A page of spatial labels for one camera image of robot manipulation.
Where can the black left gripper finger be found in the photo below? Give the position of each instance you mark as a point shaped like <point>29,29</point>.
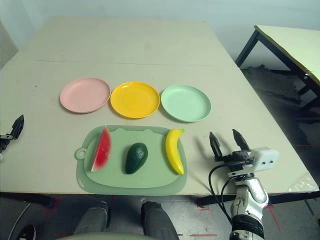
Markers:
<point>18,127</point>

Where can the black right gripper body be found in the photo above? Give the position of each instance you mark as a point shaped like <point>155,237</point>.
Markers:
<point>238,160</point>

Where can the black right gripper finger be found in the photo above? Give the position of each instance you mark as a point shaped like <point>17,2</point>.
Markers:
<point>240,141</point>
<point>216,147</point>

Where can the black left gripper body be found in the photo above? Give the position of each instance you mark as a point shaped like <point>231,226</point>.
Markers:
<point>3,142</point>

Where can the yellow banana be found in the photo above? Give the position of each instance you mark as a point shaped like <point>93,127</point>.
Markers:
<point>172,150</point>

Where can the dark green avocado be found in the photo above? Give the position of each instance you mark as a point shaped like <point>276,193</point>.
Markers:
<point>135,157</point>

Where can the red watermelon slice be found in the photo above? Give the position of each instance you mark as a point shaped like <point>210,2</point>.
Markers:
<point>102,152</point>

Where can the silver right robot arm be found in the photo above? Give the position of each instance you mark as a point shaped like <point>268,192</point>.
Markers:
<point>250,200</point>

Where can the mint green plate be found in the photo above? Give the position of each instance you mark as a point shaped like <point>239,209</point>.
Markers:
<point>186,103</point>

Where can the black table support beam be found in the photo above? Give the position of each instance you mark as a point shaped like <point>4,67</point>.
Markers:
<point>25,198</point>
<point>287,197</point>

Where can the green silicone cutting mat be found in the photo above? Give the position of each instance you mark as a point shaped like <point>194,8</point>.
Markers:
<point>155,172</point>

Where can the clear plastic bag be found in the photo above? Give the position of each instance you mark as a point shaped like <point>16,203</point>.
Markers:
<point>303,183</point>

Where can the pink plate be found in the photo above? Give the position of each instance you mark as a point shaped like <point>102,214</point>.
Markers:
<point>85,96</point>

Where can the grey robot right leg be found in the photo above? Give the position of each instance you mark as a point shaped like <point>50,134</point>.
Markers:
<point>157,220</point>

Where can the grey robot leg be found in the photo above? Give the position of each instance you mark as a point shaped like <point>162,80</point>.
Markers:
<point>157,220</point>
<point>93,217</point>

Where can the yellow plate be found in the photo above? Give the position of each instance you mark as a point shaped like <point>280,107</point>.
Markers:
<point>135,100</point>

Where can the beige side table black legs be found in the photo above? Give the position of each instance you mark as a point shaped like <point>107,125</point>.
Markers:
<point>287,40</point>

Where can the grey robot left leg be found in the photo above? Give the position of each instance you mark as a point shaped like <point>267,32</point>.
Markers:
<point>93,217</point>

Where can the grey robot torso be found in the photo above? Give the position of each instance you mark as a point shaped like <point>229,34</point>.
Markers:
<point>100,237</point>

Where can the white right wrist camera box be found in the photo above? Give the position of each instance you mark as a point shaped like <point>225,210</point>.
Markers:
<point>265,158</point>

